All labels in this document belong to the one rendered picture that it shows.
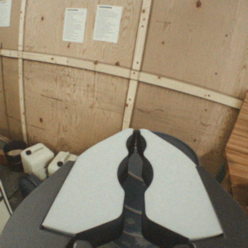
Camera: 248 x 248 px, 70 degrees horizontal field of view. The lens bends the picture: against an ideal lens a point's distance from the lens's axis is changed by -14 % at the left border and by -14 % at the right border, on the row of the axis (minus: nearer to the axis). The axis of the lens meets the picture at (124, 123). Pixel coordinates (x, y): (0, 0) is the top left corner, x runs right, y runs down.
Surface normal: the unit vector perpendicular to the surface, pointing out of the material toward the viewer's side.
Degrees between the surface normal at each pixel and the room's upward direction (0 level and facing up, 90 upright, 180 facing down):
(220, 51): 90
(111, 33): 90
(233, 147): 90
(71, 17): 90
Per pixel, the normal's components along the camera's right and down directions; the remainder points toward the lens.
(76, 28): -0.30, 0.41
